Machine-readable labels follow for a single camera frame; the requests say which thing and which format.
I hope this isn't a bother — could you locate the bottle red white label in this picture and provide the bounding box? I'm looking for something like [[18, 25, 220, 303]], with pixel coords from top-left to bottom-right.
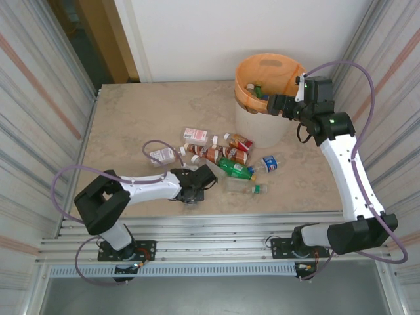
[[180, 127, 220, 148]]

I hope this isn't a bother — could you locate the clear bottle green cap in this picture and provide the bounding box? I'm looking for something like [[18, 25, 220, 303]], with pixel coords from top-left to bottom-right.
[[224, 178, 269, 196]]

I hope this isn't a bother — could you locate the bottle pink white label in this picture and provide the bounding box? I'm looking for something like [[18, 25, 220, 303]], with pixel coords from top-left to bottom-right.
[[148, 147, 186, 169]]

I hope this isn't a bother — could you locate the white slotted cable duct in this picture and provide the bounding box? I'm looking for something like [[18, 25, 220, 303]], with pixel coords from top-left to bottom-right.
[[48, 264, 298, 278]]

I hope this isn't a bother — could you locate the white plastic bin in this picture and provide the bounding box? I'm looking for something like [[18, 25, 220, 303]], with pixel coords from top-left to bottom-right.
[[234, 54, 308, 149]]

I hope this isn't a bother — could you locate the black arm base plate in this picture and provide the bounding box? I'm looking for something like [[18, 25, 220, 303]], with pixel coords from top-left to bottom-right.
[[269, 237, 330, 260], [97, 240, 157, 263]]

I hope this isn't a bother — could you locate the aluminium rail frame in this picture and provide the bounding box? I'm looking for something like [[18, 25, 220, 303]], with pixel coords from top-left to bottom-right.
[[39, 211, 394, 266]]

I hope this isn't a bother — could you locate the bottle red yellow label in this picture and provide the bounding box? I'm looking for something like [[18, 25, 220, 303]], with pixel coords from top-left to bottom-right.
[[223, 132, 255, 154]]

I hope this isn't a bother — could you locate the wooden door frame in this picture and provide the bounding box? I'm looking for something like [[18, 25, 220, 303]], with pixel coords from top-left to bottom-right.
[[45, 0, 141, 93]]

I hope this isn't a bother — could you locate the corrugated enclosure side panel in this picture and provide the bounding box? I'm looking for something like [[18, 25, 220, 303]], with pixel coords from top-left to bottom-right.
[[324, 0, 420, 296], [0, 0, 99, 296]]

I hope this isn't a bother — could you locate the orange wire connector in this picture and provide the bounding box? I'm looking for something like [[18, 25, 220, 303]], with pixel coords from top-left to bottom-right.
[[295, 251, 321, 282], [131, 248, 149, 268]]

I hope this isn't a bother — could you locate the thin black cable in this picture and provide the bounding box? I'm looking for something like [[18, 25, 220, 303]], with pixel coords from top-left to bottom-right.
[[296, 121, 312, 144]]

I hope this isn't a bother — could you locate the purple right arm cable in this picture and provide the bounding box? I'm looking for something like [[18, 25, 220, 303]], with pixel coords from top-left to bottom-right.
[[300, 60, 410, 282]]

